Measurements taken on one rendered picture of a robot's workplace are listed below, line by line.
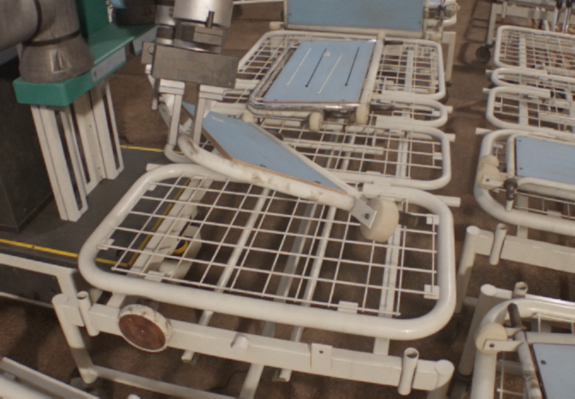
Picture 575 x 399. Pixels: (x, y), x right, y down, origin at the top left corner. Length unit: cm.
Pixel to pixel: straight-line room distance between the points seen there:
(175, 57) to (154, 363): 111
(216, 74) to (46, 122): 88
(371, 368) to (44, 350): 112
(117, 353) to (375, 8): 199
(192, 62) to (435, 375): 74
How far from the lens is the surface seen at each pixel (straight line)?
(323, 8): 283
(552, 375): 104
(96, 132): 191
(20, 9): 126
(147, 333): 116
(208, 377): 166
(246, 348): 112
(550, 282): 211
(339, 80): 200
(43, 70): 136
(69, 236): 174
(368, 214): 77
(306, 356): 112
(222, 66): 84
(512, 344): 108
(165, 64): 83
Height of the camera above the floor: 131
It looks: 32 degrees down
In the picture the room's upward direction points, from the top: 1 degrees counter-clockwise
